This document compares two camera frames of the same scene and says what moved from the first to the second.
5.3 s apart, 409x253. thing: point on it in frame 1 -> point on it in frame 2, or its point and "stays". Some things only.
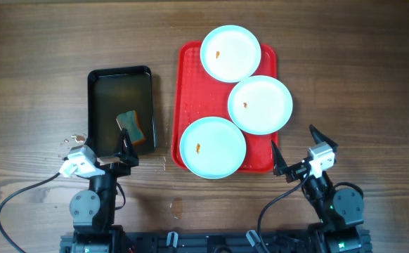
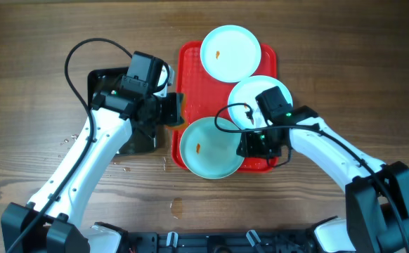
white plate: (260, 105) stays
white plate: (213, 147) stays
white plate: (230, 53) stays
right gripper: (296, 171) -> (247, 140)
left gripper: (126, 160) -> (172, 115)
